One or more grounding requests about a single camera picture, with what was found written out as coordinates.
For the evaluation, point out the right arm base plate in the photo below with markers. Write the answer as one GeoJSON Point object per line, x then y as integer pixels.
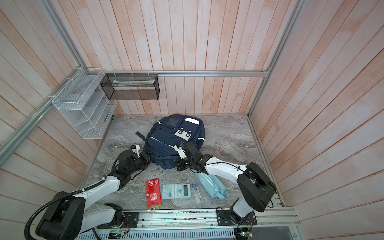
{"type": "Point", "coordinates": [229, 218]}

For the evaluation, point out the red booklet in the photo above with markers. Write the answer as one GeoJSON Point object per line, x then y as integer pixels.
{"type": "Point", "coordinates": [153, 194]}

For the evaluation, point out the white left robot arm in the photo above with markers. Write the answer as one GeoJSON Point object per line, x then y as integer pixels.
{"type": "Point", "coordinates": [68, 214]}

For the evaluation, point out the navy blue student backpack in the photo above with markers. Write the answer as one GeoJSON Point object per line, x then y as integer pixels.
{"type": "Point", "coordinates": [168, 134]}

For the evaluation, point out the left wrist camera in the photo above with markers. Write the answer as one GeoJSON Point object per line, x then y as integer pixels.
{"type": "Point", "coordinates": [135, 149]}

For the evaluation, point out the black mesh basket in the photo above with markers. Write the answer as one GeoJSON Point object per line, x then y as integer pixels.
{"type": "Point", "coordinates": [118, 87]}

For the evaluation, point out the light blue calculator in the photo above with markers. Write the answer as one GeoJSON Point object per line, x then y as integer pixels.
{"type": "Point", "coordinates": [176, 191]}

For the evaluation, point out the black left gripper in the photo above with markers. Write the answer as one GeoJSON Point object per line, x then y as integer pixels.
{"type": "Point", "coordinates": [146, 159]}

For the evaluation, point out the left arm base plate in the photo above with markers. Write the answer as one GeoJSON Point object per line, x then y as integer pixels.
{"type": "Point", "coordinates": [128, 221]}

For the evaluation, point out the white wire mesh shelf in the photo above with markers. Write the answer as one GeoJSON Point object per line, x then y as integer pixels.
{"type": "Point", "coordinates": [84, 104]}

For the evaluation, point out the clear pen pack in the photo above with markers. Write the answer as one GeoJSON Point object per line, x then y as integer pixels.
{"type": "Point", "coordinates": [196, 192]}

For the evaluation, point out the light blue pencil case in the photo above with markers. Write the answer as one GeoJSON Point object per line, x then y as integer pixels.
{"type": "Point", "coordinates": [214, 187]}

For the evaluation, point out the aluminium wall rail frame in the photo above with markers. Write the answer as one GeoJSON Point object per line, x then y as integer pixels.
{"type": "Point", "coordinates": [188, 43]}

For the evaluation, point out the aluminium front rail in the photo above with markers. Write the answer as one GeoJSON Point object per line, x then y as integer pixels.
{"type": "Point", "coordinates": [196, 219]}

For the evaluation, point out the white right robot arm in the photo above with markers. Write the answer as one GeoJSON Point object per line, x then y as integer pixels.
{"type": "Point", "coordinates": [256, 187]}

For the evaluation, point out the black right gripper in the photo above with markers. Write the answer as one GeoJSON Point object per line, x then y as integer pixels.
{"type": "Point", "coordinates": [179, 162]}

